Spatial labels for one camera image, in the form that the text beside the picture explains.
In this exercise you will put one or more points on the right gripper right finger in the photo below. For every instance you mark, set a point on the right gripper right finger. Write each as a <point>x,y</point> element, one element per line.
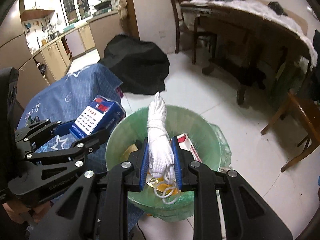
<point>225,199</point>

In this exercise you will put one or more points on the kitchen base cabinets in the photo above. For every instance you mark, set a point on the kitchen base cabinets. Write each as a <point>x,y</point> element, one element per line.
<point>58,54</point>

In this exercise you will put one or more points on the grey refrigerator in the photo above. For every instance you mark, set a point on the grey refrigerator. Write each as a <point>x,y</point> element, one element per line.
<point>15,53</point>

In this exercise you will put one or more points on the white cloth on table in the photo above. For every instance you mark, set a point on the white cloth on table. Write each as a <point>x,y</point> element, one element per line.
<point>258,8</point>

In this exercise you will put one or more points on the wooden chair by wall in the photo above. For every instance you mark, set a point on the wooden chair by wall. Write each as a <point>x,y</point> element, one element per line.
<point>190,24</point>

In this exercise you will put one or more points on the white knitted glove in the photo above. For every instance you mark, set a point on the white knitted glove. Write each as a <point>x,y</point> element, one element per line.
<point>161,158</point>

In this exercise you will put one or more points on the kitchen window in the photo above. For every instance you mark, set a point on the kitchen window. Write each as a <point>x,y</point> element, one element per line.
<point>75,10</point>

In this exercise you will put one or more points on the black bag on floor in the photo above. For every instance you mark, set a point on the black bag on floor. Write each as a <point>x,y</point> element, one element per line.
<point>141,66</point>

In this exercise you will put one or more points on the wooden chair near bin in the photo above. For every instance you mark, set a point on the wooden chair near bin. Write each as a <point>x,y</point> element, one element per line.
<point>297,119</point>

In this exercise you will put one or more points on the person's left hand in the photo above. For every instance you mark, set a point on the person's left hand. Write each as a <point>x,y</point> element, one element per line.
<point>15,209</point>

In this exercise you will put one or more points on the dark wooden dining table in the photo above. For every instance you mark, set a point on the dark wooden dining table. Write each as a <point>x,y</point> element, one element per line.
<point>254,34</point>

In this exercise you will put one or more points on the blue tissue pack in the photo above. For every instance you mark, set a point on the blue tissue pack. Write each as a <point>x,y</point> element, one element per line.
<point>99,114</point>

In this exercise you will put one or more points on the green-lined trash bin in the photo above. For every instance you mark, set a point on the green-lined trash bin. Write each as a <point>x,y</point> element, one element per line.
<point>208,140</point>

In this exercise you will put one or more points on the white red medicine box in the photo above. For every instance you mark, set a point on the white red medicine box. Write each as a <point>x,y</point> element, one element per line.
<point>183,149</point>

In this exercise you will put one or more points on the black wok on stove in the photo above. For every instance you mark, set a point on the black wok on stove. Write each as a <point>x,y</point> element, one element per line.
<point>102,5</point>

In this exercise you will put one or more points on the yellow snack packet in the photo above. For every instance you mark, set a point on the yellow snack packet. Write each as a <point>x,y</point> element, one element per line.
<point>161,188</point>

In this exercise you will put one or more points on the blue star-pattern tablecloth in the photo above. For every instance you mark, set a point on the blue star-pattern tablecloth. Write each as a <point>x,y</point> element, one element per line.
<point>64,101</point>

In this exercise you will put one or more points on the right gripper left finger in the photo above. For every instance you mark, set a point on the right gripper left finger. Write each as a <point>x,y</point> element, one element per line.
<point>95,206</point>

